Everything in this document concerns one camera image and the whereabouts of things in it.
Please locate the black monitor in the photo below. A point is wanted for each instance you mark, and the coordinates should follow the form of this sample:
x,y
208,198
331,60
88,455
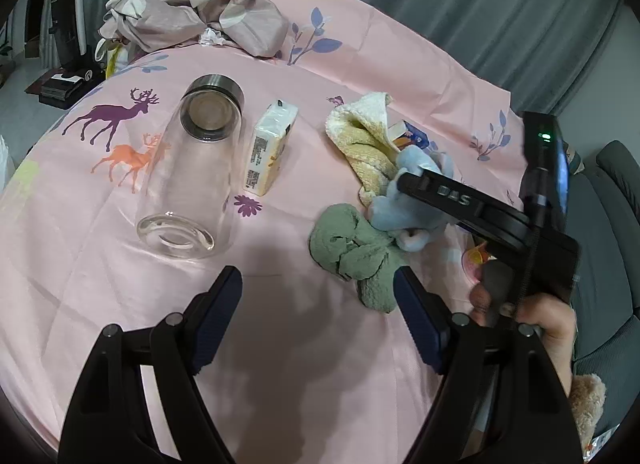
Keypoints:
x,y
67,19

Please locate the dark flat box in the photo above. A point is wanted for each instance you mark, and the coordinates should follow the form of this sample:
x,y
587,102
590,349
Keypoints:
x,y
60,87

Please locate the person's right hand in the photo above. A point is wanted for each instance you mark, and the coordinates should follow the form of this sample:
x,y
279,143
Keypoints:
x,y
557,334

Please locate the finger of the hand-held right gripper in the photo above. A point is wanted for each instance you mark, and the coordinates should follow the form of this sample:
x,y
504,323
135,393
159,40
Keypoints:
x,y
450,196

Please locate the pink printed tablecloth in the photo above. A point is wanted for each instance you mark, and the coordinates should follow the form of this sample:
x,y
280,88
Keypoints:
x,y
125,294

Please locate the crumpled pinkish grey cloth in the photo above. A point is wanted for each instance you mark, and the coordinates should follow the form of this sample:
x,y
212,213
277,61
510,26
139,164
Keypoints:
x,y
175,9

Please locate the yellow green patterned cloth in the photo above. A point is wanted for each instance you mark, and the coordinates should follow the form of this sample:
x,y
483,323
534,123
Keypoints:
x,y
117,57

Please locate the brown teddy bear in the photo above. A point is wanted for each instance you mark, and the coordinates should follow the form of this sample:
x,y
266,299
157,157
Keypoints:
x,y
587,404

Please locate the green towel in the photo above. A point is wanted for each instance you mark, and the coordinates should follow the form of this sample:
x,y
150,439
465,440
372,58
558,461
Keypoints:
x,y
345,239

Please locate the small orange blue box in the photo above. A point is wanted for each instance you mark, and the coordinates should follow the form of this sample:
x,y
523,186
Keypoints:
x,y
407,134

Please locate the small white crumpled tissue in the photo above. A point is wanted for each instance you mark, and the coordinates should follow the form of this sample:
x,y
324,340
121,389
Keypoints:
x,y
212,37

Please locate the yellow tissue pack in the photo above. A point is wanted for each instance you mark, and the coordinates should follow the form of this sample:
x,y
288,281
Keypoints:
x,y
270,144

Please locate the grey curtain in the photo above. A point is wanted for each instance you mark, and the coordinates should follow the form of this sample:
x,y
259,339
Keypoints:
x,y
475,19

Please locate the grey sofa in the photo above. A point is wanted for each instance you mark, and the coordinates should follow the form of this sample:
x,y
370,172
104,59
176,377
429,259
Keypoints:
x,y
610,244

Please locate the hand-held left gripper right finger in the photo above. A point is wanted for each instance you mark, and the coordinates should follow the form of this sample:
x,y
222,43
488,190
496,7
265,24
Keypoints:
x,y
417,314

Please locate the yellow towel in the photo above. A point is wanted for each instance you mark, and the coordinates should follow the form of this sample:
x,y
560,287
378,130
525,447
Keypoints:
x,y
360,144

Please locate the pink printed cup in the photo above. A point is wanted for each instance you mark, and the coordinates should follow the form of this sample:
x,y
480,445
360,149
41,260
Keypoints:
x,y
472,259

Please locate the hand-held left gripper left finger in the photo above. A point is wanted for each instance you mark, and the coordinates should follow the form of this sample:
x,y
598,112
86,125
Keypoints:
x,y
217,314

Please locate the clear glass bottle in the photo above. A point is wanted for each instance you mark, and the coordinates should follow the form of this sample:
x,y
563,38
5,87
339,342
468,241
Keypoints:
x,y
212,109

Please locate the blue cloth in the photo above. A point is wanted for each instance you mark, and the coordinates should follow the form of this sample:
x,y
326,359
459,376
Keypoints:
x,y
415,160

